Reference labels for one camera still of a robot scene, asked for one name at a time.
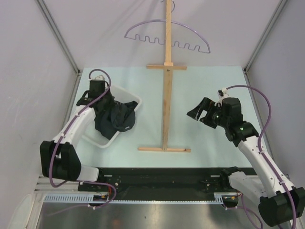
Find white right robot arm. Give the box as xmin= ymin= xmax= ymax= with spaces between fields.
xmin=187 ymin=97 xmax=305 ymax=227

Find purple wire hanger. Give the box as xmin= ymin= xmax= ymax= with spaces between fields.
xmin=124 ymin=0 xmax=212 ymax=55

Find white slotted cable duct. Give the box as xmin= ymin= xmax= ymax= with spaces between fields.
xmin=43 ymin=193 xmax=239 ymax=205

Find dark green shorts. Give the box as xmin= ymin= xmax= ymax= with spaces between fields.
xmin=94 ymin=100 xmax=138 ymax=140

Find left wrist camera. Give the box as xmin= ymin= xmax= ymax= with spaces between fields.
xmin=92 ymin=75 xmax=105 ymax=81

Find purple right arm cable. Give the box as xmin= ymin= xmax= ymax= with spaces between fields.
xmin=224 ymin=84 xmax=298 ymax=229

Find wooden hanger stand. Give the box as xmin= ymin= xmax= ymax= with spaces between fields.
xmin=138 ymin=0 xmax=191 ymax=153

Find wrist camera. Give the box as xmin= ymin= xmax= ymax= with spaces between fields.
xmin=92 ymin=75 xmax=105 ymax=81
xmin=216 ymin=87 xmax=230 ymax=104

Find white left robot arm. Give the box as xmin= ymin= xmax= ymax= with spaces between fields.
xmin=40 ymin=79 xmax=114 ymax=191

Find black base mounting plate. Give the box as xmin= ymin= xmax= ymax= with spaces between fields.
xmin=77 ymin=167 xmax=290 ymax=208

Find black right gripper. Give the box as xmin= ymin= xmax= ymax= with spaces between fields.
xmin=186 ymin=97 xmax=229 ymax=129

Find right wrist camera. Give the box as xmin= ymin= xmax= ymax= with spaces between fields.
xmin=216 ymin=87 xmax=230 ymax=104

